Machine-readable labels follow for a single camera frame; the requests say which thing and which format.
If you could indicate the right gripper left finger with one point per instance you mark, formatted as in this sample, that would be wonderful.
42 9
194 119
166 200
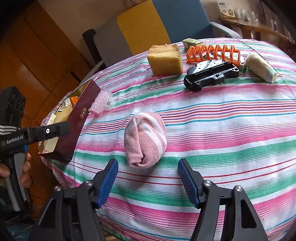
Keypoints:
70 214

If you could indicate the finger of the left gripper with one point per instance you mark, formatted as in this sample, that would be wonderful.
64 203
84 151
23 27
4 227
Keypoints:
42 133

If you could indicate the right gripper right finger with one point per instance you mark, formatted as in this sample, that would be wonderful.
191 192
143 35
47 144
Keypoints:
241 221

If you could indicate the pink hair roller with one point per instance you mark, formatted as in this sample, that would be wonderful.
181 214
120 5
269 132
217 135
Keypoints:
102 103

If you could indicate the pink sock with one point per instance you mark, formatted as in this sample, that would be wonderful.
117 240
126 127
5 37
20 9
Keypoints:
145 140

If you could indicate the yellow sponge block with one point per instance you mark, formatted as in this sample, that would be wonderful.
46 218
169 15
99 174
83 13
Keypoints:
165 60

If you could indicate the black plastic stapler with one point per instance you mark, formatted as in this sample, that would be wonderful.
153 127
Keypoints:
210 72

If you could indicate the cream sock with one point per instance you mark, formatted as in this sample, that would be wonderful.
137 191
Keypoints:
261 68

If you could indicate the orange plastic rack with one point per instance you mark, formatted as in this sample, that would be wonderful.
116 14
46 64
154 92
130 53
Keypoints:
201 52

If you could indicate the small green box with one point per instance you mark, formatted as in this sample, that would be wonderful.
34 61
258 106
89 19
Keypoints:
187 43

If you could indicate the person's left hand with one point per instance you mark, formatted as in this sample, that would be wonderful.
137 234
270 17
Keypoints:
25 178

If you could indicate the white crumpled wrapper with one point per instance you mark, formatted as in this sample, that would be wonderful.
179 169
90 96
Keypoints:
64 105

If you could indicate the orange snack packet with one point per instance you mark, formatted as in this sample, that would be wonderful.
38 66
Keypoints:
73 100

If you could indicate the maroon gold-lined storage box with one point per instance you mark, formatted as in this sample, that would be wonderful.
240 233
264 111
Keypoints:
65 146

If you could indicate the striped pink green tablecloth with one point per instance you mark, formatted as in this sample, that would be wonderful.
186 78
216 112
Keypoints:
240 132

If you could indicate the grey yellow blue armchair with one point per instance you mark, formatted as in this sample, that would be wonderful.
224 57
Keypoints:
149 23

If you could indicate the wooden side table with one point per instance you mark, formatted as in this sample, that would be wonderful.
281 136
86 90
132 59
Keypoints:
256 31

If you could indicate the white yellow box on table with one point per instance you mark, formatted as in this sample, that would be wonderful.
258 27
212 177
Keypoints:
225 10

